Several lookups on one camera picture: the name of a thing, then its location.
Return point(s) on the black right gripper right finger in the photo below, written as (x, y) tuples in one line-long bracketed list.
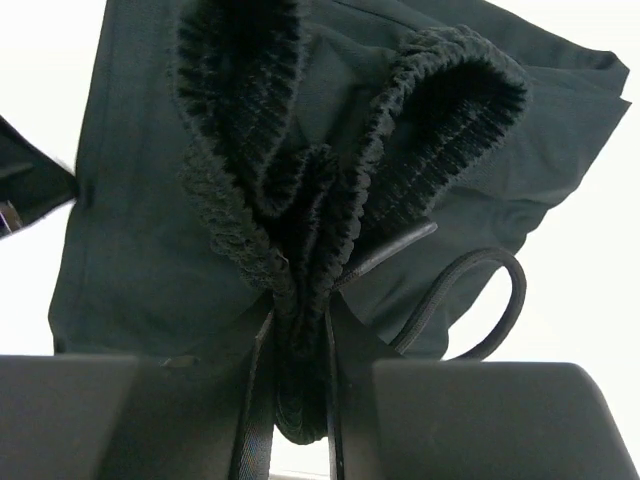
[(404, 419)]

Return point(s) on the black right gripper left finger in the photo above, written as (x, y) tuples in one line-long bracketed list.
[(205, 415)]

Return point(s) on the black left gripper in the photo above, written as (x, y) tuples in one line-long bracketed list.
[(32, 184)]

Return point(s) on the black shorts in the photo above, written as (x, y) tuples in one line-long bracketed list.
[(233, 150)]

